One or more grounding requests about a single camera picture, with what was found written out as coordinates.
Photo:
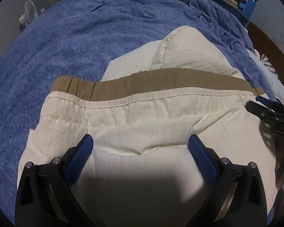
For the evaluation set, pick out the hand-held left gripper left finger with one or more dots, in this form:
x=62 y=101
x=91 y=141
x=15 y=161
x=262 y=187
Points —
x=79 y=158

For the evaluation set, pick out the white striped pillow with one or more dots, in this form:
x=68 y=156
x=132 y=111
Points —
x=266 y=71

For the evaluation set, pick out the small white fan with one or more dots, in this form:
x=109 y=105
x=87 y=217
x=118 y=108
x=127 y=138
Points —
x=29 y=13

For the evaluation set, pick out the blue fleece blanket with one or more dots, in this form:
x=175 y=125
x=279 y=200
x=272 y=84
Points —
x=73 y=47

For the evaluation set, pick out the wooden headboard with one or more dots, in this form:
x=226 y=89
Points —
x=272 y=49

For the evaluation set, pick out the cream trousers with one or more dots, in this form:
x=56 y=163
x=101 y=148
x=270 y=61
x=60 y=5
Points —
x=156 y=113

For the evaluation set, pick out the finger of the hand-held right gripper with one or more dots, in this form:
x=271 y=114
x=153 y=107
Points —
x=262 y=112
x=266 y=100

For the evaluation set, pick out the blue box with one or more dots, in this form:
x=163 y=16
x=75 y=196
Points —
x=249 y=7

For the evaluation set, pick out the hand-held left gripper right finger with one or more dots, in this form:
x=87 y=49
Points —
x=202 y=158

